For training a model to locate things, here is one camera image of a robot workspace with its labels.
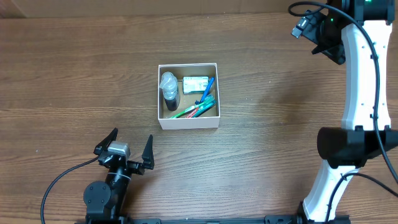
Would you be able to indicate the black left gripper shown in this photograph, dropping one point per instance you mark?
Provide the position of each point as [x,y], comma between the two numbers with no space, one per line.
[148,157]

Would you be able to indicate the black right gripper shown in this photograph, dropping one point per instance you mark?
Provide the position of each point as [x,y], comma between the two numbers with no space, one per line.
[335,51]

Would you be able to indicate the green white toothbrush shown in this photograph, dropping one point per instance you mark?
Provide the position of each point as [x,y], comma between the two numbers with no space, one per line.
[191,108]

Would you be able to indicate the dark bottle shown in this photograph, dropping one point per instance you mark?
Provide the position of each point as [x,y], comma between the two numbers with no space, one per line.
[169,87]

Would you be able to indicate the Colgate toothpaste tube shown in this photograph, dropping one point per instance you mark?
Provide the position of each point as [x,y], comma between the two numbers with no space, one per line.
[201,109]

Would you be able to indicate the green soap bar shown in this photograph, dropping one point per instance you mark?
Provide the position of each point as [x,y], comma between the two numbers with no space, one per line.
[194,84]

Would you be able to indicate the blue disposable razor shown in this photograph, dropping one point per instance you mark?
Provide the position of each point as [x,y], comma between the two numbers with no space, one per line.
[206,92]

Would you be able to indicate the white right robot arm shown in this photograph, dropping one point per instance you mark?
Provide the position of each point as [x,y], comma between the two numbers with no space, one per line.
[355,34]

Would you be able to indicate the white cardboard box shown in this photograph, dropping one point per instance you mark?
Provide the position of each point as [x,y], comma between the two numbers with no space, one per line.
[210,118]

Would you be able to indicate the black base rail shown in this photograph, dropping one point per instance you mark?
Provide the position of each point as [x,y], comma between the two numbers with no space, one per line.
[268,219]

